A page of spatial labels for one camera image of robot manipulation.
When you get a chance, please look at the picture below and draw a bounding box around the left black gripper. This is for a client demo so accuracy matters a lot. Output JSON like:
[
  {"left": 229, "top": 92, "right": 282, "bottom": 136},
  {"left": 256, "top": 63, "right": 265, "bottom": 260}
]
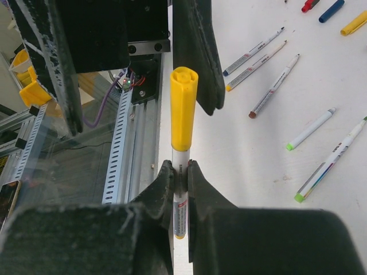
[{"left": 7, "top": 0, "right": 225, "bottom": 136}]

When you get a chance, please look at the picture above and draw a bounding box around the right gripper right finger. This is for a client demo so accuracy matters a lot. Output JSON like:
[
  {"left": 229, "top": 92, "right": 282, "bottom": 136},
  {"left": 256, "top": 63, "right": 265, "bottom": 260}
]
[{"left": 188, "top": 160, "right": 365, "bottom": 274}]

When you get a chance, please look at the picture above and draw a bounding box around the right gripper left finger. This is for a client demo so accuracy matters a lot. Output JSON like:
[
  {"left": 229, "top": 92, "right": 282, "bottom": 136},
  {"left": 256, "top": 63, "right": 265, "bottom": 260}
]
[{"left": 1, "top": 160, "right": 174, "bottom": 274}]

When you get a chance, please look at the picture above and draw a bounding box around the dark green cap marker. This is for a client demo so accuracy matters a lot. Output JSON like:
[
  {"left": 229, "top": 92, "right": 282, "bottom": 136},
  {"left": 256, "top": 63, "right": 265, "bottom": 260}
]
[{"left": 294, "top": 117, "right": 366, "bottom": 203}]

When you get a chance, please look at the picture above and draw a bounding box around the light green cap marker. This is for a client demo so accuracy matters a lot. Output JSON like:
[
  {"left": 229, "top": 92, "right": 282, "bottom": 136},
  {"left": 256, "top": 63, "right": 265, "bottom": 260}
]
[{"left": 286, "top": 107, "right": 337, "bottom": 151}]

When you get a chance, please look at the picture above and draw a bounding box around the blue cap marker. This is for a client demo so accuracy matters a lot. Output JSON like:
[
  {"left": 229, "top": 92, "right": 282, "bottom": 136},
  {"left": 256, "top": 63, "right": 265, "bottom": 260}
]
[{"left": 222, "top": 26, "right": 285, "bottom": 77}]

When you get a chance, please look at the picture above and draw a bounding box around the brown cap marker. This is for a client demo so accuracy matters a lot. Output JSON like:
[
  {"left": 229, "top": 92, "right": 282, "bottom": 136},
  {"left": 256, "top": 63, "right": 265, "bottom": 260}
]
[{"left": 248, "top": 53, "right": 300, "bottom": 119}]

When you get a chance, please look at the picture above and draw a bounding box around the blue pen cap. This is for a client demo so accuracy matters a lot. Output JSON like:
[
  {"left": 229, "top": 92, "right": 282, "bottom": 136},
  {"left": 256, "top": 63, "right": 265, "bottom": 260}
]
[{"left": 318, "top": 0, "right": 345, "bottom": 23}]

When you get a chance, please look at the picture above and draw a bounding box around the yellow pen cap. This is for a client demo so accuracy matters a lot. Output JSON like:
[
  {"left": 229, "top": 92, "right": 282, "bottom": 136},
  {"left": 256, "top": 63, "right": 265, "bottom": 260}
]
[{"left": 340, "top": 10, "right": 367, "bottom": 36}]

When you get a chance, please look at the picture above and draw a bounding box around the yellow plastic bin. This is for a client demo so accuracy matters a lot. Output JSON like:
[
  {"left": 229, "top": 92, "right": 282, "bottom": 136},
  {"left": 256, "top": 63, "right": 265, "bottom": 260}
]
[{"left": 9, "top": 49, "right": 52, "bottom": 108}]

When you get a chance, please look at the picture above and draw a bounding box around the smartphone with dark screen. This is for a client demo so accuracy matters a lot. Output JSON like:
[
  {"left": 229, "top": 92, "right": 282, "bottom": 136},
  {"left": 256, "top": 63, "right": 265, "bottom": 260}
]
[{"left": 0, "top": 180, "right": 22, "bottom": 230}]

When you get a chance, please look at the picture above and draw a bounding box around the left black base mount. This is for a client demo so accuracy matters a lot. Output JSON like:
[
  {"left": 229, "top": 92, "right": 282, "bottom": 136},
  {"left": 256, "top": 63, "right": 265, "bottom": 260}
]
[{"left": 130, "top": 54, "right": 161, "bottom": 105}]

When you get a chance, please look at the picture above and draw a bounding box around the white slotted cable duct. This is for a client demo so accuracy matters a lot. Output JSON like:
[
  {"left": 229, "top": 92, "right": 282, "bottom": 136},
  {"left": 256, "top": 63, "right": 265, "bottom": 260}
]
[{"left": 101, "top": 92, "right": 132, "bottom": 205}]

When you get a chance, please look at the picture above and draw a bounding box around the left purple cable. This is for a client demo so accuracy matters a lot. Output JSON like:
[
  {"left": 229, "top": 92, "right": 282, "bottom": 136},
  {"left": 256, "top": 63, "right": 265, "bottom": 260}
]
[{"left": 82, "top": 68, "right": 135, "bottom": 128}]

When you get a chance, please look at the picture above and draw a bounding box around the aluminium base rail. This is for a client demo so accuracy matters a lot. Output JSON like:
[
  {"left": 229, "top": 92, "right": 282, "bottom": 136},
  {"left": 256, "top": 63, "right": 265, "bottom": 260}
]
[{"left": 123, "top": 54, "right": 164, "bottom": 204}]

